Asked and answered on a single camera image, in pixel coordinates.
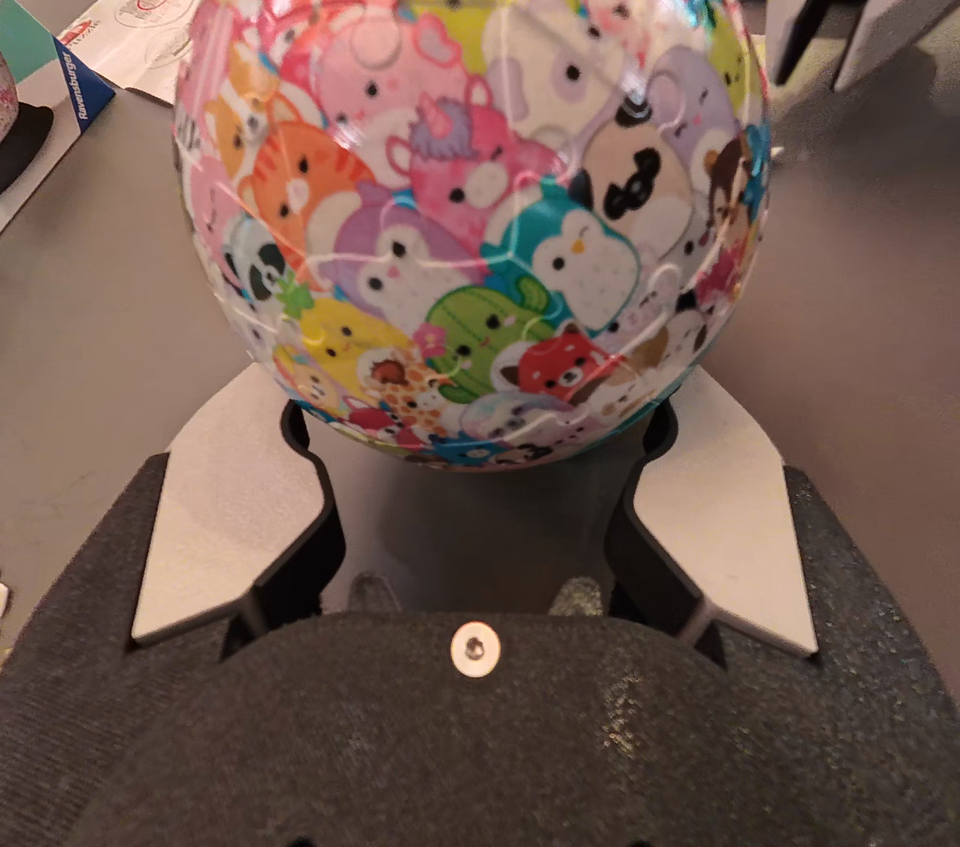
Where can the white printed instruction sheet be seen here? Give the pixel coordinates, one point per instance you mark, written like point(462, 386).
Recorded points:
point(142, 14)

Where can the colourful cartoon puzzle ball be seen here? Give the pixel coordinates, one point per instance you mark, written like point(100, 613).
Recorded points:
point(472, 187)

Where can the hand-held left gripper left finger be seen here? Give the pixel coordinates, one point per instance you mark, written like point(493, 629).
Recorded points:
point(225, 524)

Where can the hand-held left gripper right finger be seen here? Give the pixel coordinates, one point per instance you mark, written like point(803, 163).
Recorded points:
point(720, 524)

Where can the puzzle packaging box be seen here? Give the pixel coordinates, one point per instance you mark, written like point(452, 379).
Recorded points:
point(45, 104)

